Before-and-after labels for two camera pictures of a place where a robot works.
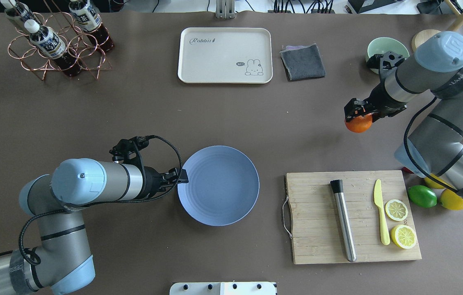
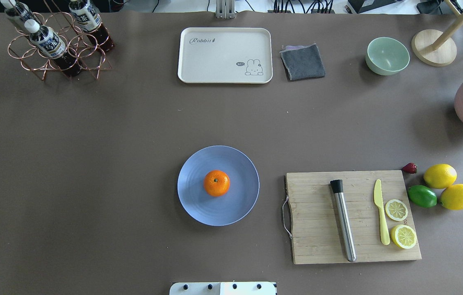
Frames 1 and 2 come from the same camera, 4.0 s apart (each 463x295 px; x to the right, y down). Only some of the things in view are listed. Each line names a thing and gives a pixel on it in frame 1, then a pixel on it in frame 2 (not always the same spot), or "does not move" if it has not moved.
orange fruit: (359, 124) -> (216, 183)
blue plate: (223, 186) does not move
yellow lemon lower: (435, 184) does not move
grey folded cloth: (301, 62) does not move
